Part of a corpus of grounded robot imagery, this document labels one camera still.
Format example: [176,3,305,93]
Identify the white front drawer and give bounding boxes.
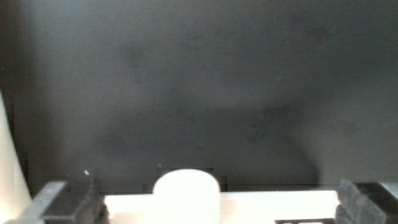
[104,169,337,224]

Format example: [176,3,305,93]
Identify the white front fence rail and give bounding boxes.
[0,92,32,224]

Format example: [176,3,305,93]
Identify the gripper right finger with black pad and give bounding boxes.
[334,180,398,224]

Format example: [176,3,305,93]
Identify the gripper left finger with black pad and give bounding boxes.
[30,174,108,224]

